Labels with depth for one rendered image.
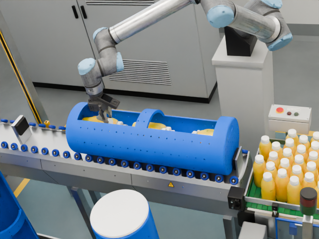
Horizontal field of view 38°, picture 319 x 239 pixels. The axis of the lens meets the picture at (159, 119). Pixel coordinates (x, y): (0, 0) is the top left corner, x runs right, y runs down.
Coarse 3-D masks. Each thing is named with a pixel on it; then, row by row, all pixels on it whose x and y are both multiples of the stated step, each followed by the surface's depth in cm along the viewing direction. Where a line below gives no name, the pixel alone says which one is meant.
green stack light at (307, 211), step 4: (300, 204) 180; (316, 204) 178; (300, 208) 181; (304, 208) 179; (308, 208) 178; (312, 208) 178; (316, 208) 180; (304, 212) 180; (308, 212) 180; (312, 212) 180
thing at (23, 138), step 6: (18, 120) 279; (24, 120) 281; (12, 126) 276; (18, 126) 277; (24, 126) 282; (18, 132) 279; (24, 132) 285; (30, 132) 290; (18, 138) 282; (24, 138) 285
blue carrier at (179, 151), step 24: (72, 120) 247; (120, 120) 265; (144, 120) 233; (168, 120) 252; (192, 120) 245; (216, 120) 239; (72, 144) 250; (96, 144) 243; (120, 144) 236; (144, 144) 230; (168, 144) 225; (192, 144) 220; (216, 144) 216; (192, 168) 228; (216, 168) 220
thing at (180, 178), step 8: (8, 152) 284; (16, 152) 281; (24, 152) 279; (48, 152) 272; (56, 160) 270; (64, 160) 268; (72, 160) 266; (80, 160) 264; (104, 168) 258; (112, 168) 256; (120, 168) 254; (128, 168) 252; (152, 176) 246; (160, 176) 244; (168, 176) 243; (176, 176) 241; (200, 184) 236; (208, 184) 234; (216, 184) 233; (224, 184) 231
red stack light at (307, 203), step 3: (300, 198) 178; (315, 198) 176; (300, 201) 179; (303, 201) 177; (306, 201) 176; (309, 201) 175; (312, 201) 175; (315, 201) 176; (303, 204) 178; (306, 204) 177; (309, 204) 176; (312, 204) 177; (315, 204) 178
